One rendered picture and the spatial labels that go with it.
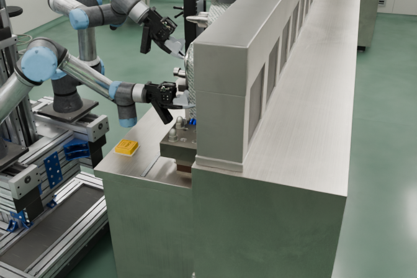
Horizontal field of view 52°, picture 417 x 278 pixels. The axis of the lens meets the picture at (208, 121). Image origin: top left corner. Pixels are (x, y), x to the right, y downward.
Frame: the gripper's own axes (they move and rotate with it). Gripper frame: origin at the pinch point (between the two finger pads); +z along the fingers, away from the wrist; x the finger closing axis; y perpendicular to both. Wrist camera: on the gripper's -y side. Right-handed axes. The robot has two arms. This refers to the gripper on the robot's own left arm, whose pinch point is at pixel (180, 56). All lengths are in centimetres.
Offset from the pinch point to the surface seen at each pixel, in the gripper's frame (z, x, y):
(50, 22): -191, 371, -316
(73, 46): -125, 302, -267
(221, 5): -2.3, 24.3, 16.5
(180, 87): 7.7, 2.5, -11.7
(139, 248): 39, -30, -62
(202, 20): -4.0, 23.3, 6.4
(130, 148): 9.0, -16.7, -36.9
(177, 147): 21.1, -24.5, -14.3
